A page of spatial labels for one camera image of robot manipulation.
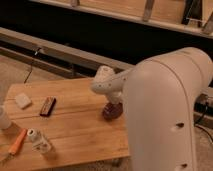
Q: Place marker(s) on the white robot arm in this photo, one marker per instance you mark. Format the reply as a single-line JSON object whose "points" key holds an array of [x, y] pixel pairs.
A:
{"points": [[157, 97]]}

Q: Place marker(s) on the small clear glass jar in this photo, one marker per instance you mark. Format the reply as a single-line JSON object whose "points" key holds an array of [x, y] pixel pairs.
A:
{"points": [[39, 141]]}

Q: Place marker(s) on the black chocolate bar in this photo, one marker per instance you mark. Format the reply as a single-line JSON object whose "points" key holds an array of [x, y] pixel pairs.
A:
{"points": [[47, 106]]}

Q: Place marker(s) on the dark purple ceramic bowl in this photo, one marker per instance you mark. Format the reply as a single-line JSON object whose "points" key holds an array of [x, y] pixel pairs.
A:
{"points": [[112, 111]]}

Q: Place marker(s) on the white plastic cup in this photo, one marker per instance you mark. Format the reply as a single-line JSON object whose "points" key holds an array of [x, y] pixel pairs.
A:
{"points": [[5, 121]]}

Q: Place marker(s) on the orange handled screwdriver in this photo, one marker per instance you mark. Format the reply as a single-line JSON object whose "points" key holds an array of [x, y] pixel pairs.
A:
{"points": [[15, 147]]}

